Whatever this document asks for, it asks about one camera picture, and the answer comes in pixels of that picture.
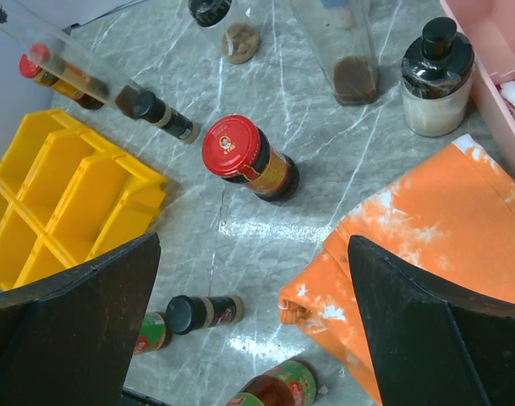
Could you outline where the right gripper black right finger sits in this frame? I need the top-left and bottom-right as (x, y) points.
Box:
(348, 235), (515, 405)

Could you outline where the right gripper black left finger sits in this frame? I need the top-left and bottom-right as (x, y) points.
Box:
(0, 233), (161, 405)

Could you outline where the green-label sauce bottle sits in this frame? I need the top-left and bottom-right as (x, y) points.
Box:
(133, 311), (172, 355)
(226, 359), (319, 406)

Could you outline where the red-lid sauce jar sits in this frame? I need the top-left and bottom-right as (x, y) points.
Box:
(19, 54), (104, 110)
(201, 114), (300, 202)

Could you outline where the tall oil bottle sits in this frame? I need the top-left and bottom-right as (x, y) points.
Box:
(0, 1), (143, 118)
(290, 0), (379, 106)

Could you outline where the black-cap spice shaker front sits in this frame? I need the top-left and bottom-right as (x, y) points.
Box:
(165, 295), (244, 335)

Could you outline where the black-cap spice shaker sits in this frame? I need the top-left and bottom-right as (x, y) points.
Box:
(165, 295), (244, 335)
(133, 91), (200, 144)

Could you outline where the orange tie-dye cloth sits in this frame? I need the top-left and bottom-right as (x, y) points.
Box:
(278, 134), (515, 401)

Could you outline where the yellow compartment bin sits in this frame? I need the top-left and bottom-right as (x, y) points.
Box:
(0, 109), (166, 290)

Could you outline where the red-lid sauce jar back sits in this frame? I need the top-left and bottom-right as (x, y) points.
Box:
(19, 54), (104, 110)

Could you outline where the black-cap spice shaker back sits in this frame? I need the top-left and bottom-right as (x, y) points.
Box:
(133, 91), (200, 144)

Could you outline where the black-lid jar white powder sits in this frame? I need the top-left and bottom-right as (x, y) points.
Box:
(401, 17), (475, 137)

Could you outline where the pink compartment tray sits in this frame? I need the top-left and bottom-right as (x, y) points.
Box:
(441, 0), (515, 178)

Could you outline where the black-lid jar brown powder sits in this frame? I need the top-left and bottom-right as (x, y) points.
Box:
(188, 0), (260, 64)

